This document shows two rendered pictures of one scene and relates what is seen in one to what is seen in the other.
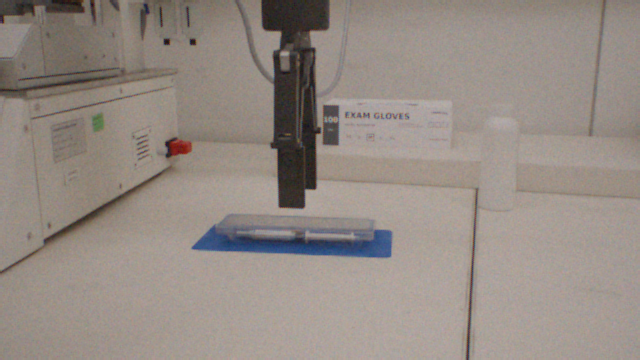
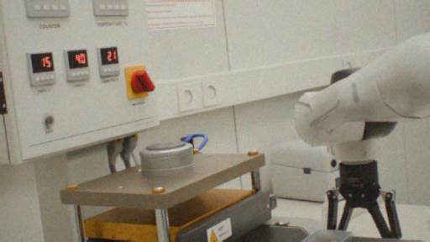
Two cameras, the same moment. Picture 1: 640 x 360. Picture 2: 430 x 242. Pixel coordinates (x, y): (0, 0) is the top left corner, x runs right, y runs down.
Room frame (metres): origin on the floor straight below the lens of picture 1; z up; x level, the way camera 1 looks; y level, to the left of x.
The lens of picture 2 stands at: (0.39, 1.29, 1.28)
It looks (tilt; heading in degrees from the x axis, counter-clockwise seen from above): 6 degrees down; 296
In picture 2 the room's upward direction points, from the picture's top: 6 degrees counter-clockwise
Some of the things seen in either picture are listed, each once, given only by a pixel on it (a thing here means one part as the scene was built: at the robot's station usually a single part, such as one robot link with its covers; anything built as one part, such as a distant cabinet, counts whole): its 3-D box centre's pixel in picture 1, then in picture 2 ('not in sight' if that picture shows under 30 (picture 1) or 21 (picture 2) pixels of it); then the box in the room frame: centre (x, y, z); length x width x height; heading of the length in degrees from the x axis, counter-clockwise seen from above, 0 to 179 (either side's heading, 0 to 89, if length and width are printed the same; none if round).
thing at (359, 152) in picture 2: not in sight; (351, 146); (0.71, 0.01, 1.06); 0.13 x 0.12 x 0.05; 82
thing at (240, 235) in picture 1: (297, 231); not in sight; (0.70, 0.03, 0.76); 0.18 x 0.06 x 0.02; 83
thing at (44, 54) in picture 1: (53, 53); (266, 240); (0.78, 0.34, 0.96); 0.26 x 0.05 x 0.07; 174
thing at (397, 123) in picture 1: (388, 121); not in sight; (1.13, -0.12, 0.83); 0.23 x 0.12 x 0.07; 80
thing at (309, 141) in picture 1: (304, 161); not in sight; (0.74, 0.03, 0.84); 0.03 x 0.01 x 0.07; 82
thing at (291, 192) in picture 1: (291, 177); not in sight; (0.66, 0.04, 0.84); 0.03 x 0.01 x 0.07; 82
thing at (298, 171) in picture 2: not in sight; (318, 167); (0.99, -0.65, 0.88); 0.25 x 0.20 x 0.17; 160
